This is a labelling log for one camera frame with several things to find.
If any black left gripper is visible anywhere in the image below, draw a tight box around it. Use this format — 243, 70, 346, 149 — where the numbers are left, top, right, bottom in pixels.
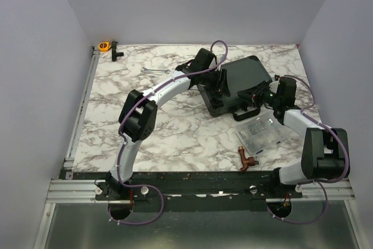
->
200, 69, 229, 98

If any black poker set case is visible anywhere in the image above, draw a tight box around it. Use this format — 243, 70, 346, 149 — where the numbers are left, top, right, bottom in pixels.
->
197, 55, 272, 121

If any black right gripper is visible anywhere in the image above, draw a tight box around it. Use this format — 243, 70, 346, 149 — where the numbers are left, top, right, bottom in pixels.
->
238, 81, 281, 109

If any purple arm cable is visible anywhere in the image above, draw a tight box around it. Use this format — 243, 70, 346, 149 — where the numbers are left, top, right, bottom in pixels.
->
117, 40, 230, 226
266, 75, 350, 223

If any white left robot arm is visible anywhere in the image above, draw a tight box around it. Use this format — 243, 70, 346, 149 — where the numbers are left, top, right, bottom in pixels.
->
105, 47, 228, 199

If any brown faucet tap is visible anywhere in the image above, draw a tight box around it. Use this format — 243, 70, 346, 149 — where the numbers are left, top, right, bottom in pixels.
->
238, 146, 259, 173

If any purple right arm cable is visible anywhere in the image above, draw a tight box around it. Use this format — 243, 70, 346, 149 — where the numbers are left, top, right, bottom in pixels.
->
266, 75, 350, 223

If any black t-shaped tool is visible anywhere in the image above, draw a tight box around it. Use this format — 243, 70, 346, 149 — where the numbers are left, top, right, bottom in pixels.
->
111, 40, 124, 62

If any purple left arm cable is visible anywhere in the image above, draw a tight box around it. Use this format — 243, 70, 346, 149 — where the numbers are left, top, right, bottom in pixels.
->
117, 40, 230, 226

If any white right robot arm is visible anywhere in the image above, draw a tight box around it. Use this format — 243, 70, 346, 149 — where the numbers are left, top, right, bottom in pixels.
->
238, 75, 350, 198

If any silver open-end wrench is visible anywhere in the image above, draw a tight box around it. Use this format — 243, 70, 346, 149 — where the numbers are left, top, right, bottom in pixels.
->
141, 67, 170, 73

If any orange tape measure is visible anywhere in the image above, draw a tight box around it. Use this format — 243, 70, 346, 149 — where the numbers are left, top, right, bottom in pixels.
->
98, 41, 112, 52

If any clear plastic bag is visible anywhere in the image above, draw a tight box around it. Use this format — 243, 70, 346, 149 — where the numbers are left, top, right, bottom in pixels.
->
235, 112, 289, 155

